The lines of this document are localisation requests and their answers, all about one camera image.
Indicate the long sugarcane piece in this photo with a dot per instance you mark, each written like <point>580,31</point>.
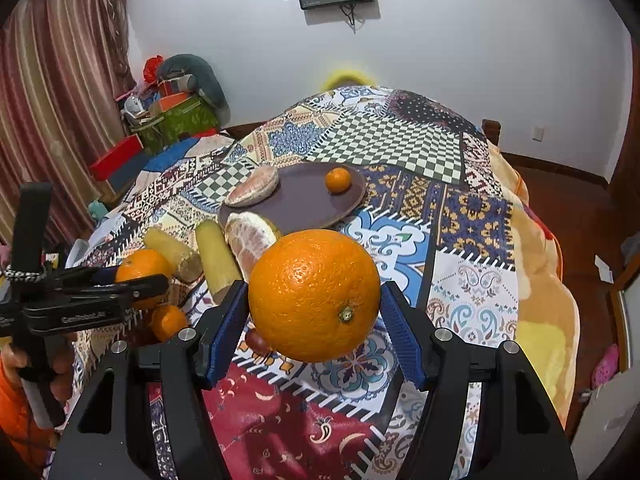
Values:
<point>217,265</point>

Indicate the red flat box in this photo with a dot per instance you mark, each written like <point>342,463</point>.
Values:
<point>117,156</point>

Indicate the orange gift box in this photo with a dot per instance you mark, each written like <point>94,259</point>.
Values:
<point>172,102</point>

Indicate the large orange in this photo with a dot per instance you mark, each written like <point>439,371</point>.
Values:
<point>310,295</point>

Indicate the white wall socket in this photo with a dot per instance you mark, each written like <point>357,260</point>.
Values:
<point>538,133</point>

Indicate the pink slipper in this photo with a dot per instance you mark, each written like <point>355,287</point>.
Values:
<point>605,366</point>

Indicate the short sugarcane piece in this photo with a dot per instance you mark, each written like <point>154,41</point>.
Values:
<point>170,250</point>

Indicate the person's left forearm orange sleeve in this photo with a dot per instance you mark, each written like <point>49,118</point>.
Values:
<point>15,420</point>

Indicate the brown round plate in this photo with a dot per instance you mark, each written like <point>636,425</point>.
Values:
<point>300,200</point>

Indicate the peeled pomelo segment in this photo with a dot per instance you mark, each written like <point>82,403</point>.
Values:
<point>250,245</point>

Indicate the orange fleece blanket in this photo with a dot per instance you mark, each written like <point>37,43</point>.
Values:
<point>540,310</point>

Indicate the striped red curtain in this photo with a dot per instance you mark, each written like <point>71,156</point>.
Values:
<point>60,85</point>

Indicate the red decoration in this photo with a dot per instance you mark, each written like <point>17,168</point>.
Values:
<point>152,69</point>

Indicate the pomelo piece with rind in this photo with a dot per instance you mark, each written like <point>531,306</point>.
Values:
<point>252,187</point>

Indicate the small mandarin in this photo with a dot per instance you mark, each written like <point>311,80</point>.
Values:
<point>168,323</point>
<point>338,180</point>

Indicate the medium orange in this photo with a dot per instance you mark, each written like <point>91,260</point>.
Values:
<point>145,265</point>

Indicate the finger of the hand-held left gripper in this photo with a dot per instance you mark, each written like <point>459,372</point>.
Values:
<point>145,287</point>
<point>107,274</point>

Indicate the person's left hand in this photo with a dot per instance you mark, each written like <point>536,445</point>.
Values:
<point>62,360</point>

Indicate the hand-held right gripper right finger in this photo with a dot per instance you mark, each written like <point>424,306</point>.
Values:
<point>400,335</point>

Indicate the wooden bed post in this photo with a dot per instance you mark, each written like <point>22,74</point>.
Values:
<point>492,131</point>

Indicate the red date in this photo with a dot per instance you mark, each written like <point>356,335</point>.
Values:
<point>256,342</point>

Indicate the patchwork printed blanket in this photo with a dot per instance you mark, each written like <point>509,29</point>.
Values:
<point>450,285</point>

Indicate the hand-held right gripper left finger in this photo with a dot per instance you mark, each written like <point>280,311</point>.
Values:
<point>227,330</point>

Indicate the white paper sheet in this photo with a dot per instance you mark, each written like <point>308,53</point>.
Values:
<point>605,268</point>

